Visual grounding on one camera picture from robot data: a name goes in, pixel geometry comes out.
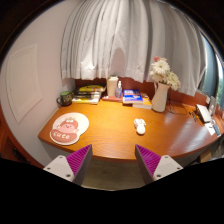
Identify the cream tumbler with lid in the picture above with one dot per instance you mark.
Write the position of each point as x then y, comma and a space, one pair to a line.
112, 87

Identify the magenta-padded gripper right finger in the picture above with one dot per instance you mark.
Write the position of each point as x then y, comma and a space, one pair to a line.
163, 165

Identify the dark green mug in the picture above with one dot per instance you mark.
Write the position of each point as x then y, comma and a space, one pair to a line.
66, 98

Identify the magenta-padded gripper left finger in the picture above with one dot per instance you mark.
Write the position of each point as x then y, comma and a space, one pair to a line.
63, 165

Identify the pink cartoon mouse pad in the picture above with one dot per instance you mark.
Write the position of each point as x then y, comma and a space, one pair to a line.
68, 128

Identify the white flat device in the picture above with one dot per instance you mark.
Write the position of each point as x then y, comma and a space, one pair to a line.
203, 113

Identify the red-brown notebook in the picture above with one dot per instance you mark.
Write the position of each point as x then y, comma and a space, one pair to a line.
110, 99

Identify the white and yellow spine book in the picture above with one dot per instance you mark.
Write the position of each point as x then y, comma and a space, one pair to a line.
85, 101

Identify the white daisy flower bunch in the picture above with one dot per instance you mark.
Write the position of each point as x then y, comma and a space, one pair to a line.
162, 71

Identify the clear spray bottle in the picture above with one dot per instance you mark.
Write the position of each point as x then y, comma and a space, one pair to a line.
119, 91

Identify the white paper card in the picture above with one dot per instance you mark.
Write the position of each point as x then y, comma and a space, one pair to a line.
210, 128

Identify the white computer mouse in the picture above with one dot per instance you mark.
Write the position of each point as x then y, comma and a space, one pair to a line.
140, 128

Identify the white pleated curtain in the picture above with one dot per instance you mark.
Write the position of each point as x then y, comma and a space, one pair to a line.
126, 40

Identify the orange cover book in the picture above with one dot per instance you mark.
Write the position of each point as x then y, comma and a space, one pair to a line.
146, 102

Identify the white pitcher vase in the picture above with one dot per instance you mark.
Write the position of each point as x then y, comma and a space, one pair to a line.
160, 98

